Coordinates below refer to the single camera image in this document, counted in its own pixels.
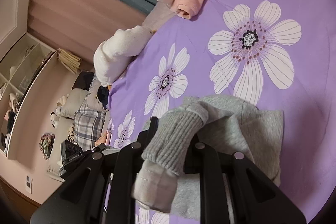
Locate grey New York sweatshirt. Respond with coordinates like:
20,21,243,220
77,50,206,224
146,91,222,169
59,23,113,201
131,95,284,220

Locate orange pink folded clothes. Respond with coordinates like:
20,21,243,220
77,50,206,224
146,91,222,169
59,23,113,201
95,131,112,147

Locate plaid folded cloth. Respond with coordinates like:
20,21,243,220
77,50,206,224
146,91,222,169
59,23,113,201
74,103,105,151

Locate grey pillow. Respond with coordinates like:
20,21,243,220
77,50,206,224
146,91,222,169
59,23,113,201
60,89,88,119

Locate dark navy garment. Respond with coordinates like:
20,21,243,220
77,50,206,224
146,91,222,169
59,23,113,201
97,86,109,110

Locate straw tassel bundle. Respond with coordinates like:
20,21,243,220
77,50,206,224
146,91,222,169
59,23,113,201
57,48,82,74

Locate white shelf unit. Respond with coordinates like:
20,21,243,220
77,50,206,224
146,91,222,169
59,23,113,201
1,33,57,160

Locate white fluffy folded garment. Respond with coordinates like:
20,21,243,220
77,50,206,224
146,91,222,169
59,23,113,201
93,26,155,87

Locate pink curtain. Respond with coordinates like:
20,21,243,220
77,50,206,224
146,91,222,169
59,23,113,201
28,0,147,62

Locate purple floral bed cover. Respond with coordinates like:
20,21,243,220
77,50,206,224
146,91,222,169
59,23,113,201
110,0,335,221

